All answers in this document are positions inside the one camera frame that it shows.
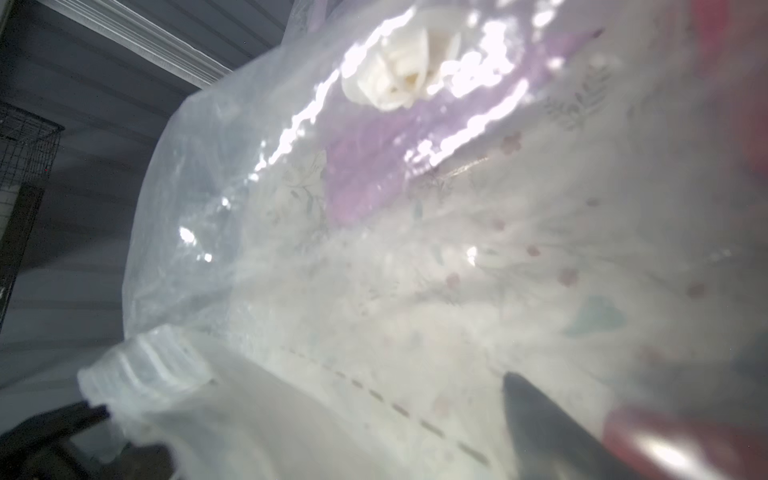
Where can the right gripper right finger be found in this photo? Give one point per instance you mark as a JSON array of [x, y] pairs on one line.
[[550, 444]]

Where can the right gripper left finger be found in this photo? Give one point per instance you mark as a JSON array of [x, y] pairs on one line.
[[42, 447]]

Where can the red garment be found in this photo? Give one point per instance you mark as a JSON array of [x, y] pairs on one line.
[[731, 41]]

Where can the clear plastic vacuum bag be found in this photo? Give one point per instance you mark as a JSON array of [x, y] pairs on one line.
[[605, 241]]

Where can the lilac garment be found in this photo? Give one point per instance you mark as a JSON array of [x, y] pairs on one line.
[[369, 166]]

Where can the white vacuum bag valve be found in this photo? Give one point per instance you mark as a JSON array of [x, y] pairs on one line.
[[404, 66]]

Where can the black wire mesh basket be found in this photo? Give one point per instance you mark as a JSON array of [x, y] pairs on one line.
[[29, 146]]

